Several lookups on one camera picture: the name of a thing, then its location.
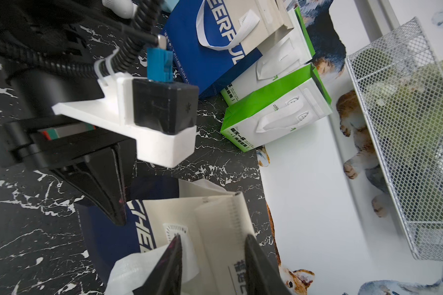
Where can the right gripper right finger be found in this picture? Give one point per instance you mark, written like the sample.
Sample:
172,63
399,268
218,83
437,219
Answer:
261,278

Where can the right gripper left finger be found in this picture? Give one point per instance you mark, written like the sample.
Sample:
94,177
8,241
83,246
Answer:
166,277

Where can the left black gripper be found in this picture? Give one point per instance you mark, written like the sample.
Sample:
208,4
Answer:
96,162

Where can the dark blue white bag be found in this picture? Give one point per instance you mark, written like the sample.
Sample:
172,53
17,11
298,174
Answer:
212,222

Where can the green white takeout bag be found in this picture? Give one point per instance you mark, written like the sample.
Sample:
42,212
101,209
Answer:
289,54

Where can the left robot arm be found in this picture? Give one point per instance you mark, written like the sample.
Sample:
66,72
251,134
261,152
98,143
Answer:
46,61

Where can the small white orange bottle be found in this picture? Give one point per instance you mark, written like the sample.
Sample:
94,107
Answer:
125,9

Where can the light blue dustpan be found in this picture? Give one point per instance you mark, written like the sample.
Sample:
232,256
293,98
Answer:
169,5

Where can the artificial fern with flower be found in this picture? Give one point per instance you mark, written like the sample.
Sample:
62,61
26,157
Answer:
417,93

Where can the white wire wall basket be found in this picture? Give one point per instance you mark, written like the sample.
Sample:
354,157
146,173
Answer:
410,150

